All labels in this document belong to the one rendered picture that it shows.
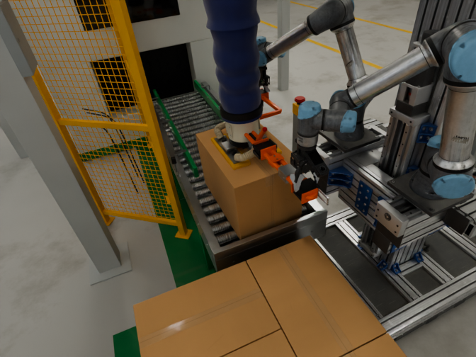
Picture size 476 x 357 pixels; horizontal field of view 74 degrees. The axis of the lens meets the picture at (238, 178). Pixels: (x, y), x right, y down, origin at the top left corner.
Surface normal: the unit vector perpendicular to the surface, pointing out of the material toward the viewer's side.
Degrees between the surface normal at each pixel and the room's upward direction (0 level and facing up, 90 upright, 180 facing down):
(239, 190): 90
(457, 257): 0
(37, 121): 90
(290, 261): 0
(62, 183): 90
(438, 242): 0
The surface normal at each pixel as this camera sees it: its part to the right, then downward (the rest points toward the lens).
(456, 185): -0.24, 0.72
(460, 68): -0.30, 0.51
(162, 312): -0.08, -0.78
